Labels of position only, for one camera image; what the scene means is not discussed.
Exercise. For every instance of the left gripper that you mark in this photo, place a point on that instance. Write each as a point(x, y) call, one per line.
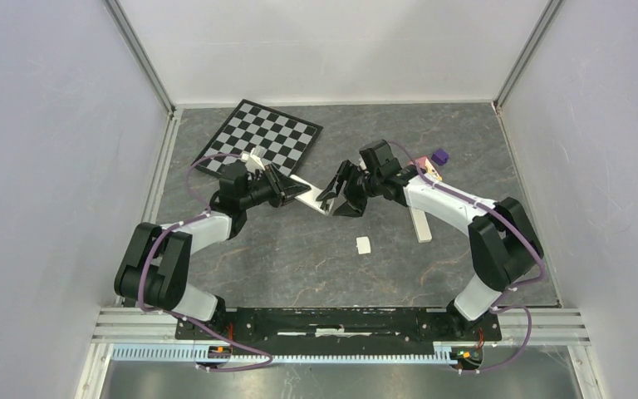
point(284, 189)

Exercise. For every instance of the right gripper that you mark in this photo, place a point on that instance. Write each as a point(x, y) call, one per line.
point(355, 206)

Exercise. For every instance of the short white remote control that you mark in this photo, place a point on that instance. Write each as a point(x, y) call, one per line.
point(309, 198)

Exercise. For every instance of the short remote battery cover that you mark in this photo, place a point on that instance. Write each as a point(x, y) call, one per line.
point(363, 245)

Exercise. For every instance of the long white remote control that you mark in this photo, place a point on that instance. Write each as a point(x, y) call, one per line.
point(421, 225)

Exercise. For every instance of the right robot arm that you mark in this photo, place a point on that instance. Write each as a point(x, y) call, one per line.
point(503, 244)

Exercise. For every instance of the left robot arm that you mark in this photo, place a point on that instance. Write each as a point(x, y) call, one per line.
point(155, 268)

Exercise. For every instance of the black and grey chessboard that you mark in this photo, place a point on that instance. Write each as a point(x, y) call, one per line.
point(285, 139)

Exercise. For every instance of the red and yellow block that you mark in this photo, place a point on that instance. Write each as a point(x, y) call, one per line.
point(428, 168)

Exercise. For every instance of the purple cube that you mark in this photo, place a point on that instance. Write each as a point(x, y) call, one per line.
point(440, 157)

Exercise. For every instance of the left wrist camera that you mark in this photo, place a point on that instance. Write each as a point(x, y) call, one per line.
point(253, 160)

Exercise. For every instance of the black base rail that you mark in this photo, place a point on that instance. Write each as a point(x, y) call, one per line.
point(351, 331)

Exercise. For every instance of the white slotted cable duct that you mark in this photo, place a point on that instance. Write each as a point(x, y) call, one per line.
point(206, 353)

